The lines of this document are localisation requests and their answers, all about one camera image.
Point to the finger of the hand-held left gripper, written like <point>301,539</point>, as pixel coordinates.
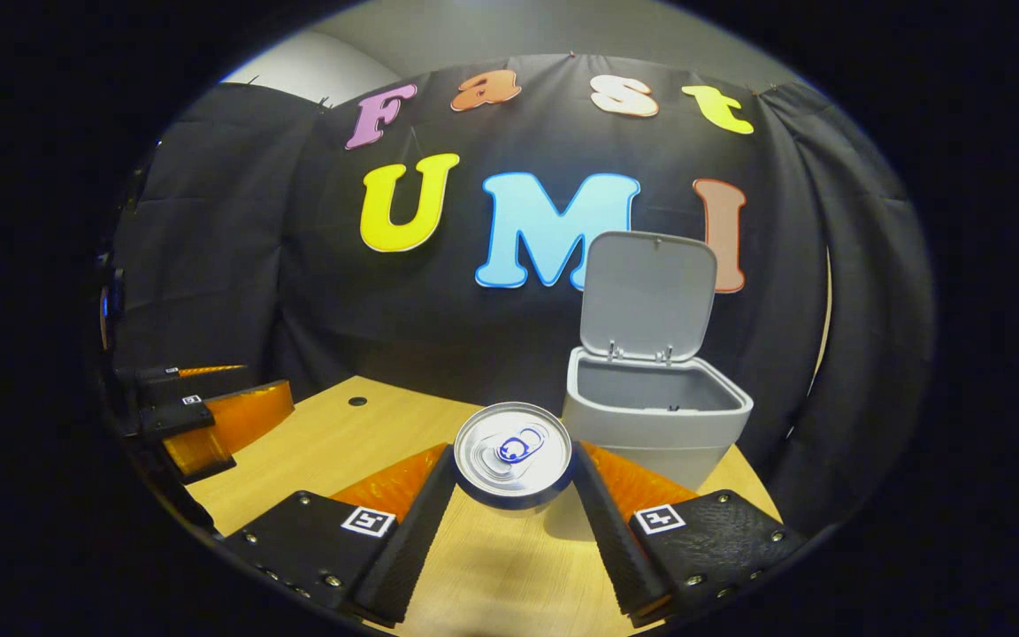
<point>175,416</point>
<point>156,375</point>

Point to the white desktop garbage bin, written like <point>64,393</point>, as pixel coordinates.
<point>651,416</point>

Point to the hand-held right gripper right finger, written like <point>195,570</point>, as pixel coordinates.
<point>607,540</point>

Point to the black backdrop cloth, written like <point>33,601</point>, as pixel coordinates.
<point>386,310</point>

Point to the wooden desktop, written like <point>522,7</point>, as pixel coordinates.
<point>341,451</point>

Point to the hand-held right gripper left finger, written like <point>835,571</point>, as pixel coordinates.
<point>417,540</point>

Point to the silver pop can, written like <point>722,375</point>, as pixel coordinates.
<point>514,456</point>

